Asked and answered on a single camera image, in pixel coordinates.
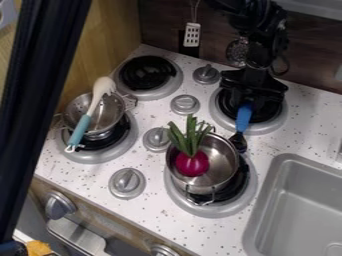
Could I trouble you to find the blue spoon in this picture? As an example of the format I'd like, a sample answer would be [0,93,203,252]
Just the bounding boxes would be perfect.
[227,102,256,154]

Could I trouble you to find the toy stove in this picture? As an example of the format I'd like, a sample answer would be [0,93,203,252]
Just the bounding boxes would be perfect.
[54,54,290,220]

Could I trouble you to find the toy sink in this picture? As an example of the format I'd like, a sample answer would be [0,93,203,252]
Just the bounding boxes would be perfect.
[241,152,342,256]

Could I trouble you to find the red toy radish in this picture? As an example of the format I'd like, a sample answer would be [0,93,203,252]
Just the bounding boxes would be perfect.
[165,113,216,178]

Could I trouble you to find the white spatula with blue handle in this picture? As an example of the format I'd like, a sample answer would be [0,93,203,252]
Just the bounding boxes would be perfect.
[62,76,119,154]

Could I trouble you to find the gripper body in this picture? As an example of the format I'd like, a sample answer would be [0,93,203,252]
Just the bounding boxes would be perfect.
[219,67,290,112]

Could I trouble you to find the silver pot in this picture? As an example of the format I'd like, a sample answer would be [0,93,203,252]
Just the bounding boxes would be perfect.
[164,132,242,196]

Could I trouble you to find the silver strainer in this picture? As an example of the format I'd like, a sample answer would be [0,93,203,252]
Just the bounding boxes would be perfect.
[61,92,139,138]

